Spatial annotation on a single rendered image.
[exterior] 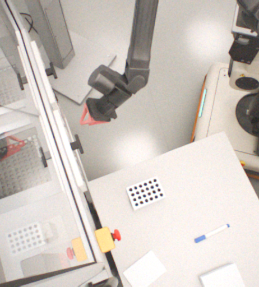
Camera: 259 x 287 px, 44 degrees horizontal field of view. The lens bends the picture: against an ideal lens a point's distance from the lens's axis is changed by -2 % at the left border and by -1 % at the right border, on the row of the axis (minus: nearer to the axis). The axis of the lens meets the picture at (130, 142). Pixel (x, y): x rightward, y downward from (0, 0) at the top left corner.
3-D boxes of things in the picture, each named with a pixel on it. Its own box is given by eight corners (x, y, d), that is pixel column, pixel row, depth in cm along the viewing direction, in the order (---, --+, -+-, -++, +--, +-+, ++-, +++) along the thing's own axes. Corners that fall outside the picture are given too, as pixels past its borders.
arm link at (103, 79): (148, 81, 89) (142, 68, 95) (116, 58, 83) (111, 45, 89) (120, 111, 93) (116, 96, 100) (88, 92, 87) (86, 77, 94)
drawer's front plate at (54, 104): (41, 56, 132) (34, 40, 122) (61, 115, 124) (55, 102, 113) (37, 57, 132) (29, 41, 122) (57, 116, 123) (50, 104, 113)
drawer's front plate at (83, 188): (63, 120, 123) (57, 108, 112) (87, 190, 114) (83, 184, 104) (59, 122, 123) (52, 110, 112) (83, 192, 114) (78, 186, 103)
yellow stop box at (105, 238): (110, 226, 108) (109, 225, 101) (118, 247, 106) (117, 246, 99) (96, 232, 107) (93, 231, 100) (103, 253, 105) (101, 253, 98)
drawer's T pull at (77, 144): (77, 134, 112) (77, 133, 111) (84, 153, 110) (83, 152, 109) (68, 138, 112) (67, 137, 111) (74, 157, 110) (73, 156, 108)
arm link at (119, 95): (134, 98, 93) (134, 85, 96) (116, 86, 89) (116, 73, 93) (119, 111, 97) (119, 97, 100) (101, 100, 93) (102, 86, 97)
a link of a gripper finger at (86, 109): (72, 114, 104) (88, 98, 98) (88, 115, 109) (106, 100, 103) (78, 132, 101) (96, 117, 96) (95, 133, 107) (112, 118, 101)
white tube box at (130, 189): (156, 177, 121) (157, 175, 118) (165, 198, 119) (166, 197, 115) (125, 189, 120) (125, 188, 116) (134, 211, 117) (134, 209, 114)
